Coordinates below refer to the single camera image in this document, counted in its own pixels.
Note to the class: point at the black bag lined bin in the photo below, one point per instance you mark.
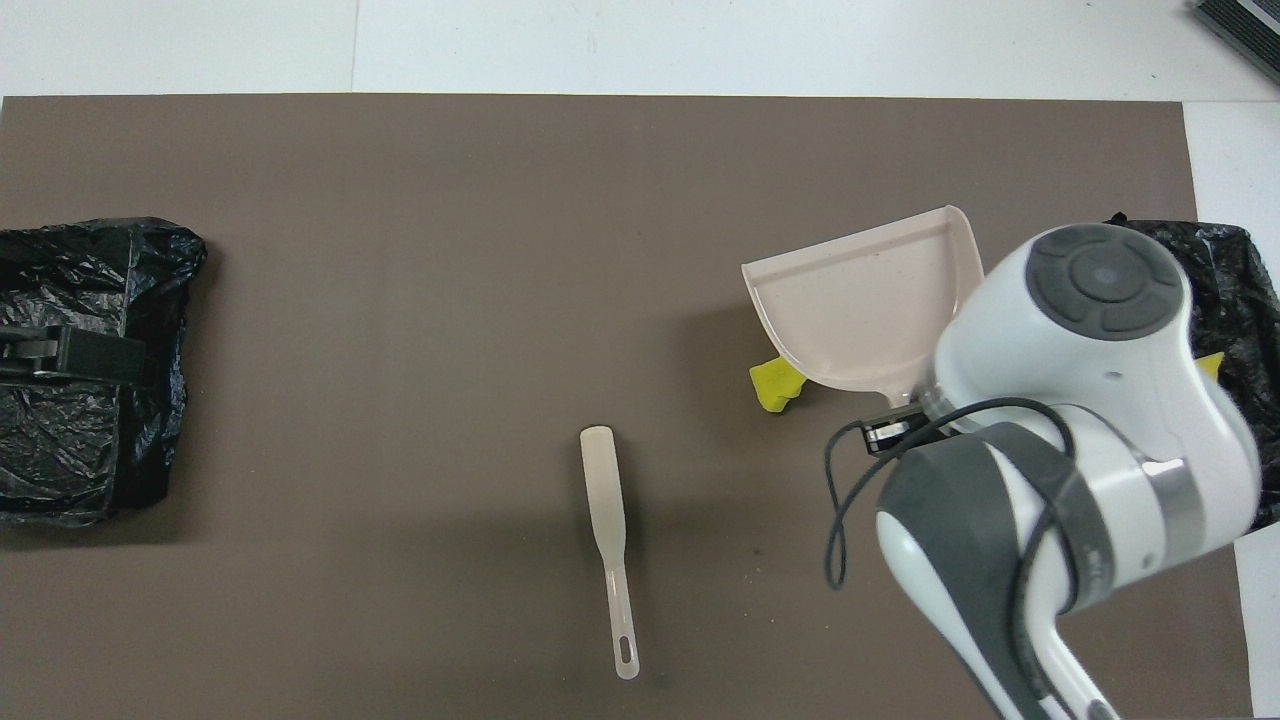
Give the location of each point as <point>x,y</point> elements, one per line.
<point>1240,290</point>
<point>70,450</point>

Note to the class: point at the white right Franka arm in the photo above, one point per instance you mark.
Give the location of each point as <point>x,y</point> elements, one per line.
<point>1090,400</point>

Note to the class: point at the beige plastic dustpan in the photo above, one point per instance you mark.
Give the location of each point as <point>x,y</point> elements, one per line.
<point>860,300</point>

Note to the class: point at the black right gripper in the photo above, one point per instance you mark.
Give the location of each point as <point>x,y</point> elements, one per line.
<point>922,432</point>

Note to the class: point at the beige brush black bristles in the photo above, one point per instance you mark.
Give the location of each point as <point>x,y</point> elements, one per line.
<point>605,490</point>

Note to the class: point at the yellow sponge piece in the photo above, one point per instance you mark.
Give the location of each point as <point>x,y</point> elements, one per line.
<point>1212,366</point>
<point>773,385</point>

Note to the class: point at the brown table mat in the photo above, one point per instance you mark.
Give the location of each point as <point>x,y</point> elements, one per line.
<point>400,300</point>

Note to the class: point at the dark grey ribbed object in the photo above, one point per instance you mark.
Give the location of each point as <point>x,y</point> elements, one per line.
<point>1245,30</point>

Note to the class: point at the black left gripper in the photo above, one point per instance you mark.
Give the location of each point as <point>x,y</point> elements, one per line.
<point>30,353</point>

